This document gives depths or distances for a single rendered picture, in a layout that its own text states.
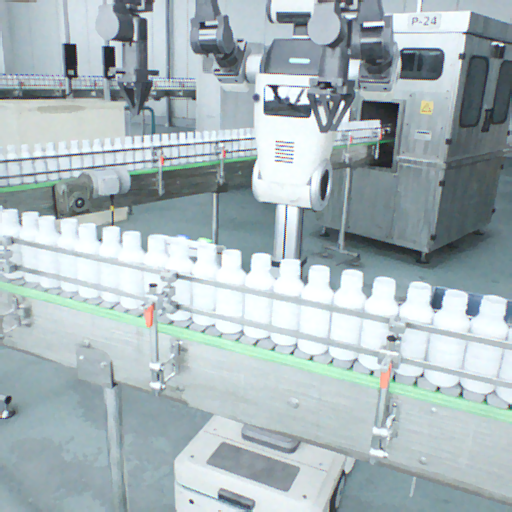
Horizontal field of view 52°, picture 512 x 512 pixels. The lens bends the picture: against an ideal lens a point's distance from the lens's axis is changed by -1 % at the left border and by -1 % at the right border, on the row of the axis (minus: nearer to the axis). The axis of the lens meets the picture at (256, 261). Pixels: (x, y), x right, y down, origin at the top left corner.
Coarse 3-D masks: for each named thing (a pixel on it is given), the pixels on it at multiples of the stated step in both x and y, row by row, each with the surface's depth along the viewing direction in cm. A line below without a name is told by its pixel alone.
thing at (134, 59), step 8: (128, 48) 113; (136, 48) 113; (144, 48) 114; (128, 56) 113; (136, 56) 113; (144, 56) 114; (128, 64) 114; (136, 64) 114; (144, 64) 115; (112, 72) 113; (120, 72) 115; (128, 72) 112; (152, 72) 118
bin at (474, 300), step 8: (440, 288) 148; (448, 288) 147; (432, 296) 142; (440, 296) 149; (472, 296) 145; (480, 296) 144; (432, 304) 148; (440, 304) 150; (472, 304) 146; (480, 304) 145; (472, 312) 147; (504, 320) 144
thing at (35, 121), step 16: (0, 112) 454; (16, 112) 436; (32, 112) 446; (48, 112) 457; (64, 112) 468; (80, 112) 479; (96, 112) 491; (112, 112) 504; (0, 128) 461; (16, 128) 441; (32, 128) 450; (48, 128) 461; (64, 128) 472; (80, 128) 483; (96, 128) 495; (112, 128) 508; (0, 144) 469; (16, 144) 447; (32, 144) 454; (80, 144) 487; (112, 144) 513; (80, 224) 510; (96, 224) 523
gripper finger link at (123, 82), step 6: (120, 78) 116; (126, 78) 115; (120, 84) 116; (126, 84) 116; (132, 84) 115; (138, 84) 114; (144, 84) 115; (126, 90) 118; (138, 90) 115; (144, 90) 116; (126, 96) 118; (138, 96) 116; (138, 102) 117; (132, 108) 119; (138, 108) 118; (132, 114) 119; (138, 114) 119
